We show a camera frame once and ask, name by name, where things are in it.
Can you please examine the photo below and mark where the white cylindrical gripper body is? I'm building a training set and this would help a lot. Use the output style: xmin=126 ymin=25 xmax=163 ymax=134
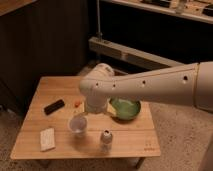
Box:
xmin=84 ymin=97 xmax=108 ymax=114

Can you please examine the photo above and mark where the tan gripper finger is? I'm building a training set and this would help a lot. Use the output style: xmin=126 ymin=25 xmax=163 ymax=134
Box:
xmin=79 ymin=112 xmax=88 ymax=117
xmin=105 ymin=111 xmax=116 ymax=117

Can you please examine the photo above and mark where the small clear bottle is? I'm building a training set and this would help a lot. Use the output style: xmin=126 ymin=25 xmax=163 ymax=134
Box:
xmin=100 ymin=130 xmax=113 ymax=153

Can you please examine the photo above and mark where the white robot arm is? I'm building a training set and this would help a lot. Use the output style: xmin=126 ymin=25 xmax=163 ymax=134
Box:
xmin=79 ymin=61 xmax=213 ymax=114

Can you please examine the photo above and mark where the clear plastic cup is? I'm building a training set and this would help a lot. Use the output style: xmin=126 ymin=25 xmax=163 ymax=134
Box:
xmin=68 ymin=115 xmax=87 ymax=138

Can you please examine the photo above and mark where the orange carrot toy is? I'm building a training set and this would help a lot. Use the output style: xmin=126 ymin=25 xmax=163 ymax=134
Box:
xmin=74 ymin=101 xmax=82 ymax=108

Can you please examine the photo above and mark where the green ceramic bowl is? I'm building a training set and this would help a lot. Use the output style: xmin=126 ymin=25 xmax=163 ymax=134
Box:
xmin=108 ymin=98 xmax=141 ymax=120

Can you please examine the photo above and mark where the black rectangular remote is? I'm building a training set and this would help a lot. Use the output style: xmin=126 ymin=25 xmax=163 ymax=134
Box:
xmin=44 ymin=99 xmax=65 ymax=115

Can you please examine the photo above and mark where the wooden low table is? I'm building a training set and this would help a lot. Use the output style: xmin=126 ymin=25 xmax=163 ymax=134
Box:
xmin=10 ymin=76 xmax=161 ymax=160

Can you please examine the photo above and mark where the grey metal shelf beam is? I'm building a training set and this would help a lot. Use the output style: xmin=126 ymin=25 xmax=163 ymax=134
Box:
xmin=89 ymin=37 xmax=181 ymax=70

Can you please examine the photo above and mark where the metal vertical pole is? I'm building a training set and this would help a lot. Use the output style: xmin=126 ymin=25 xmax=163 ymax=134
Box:
xmin=96 ymin=0 xmax=102 ymax=41

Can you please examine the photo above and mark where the upper wooden shelf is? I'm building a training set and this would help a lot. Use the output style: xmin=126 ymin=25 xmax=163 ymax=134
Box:
xmin=103 ymin=0 xmax=213 ymax=24

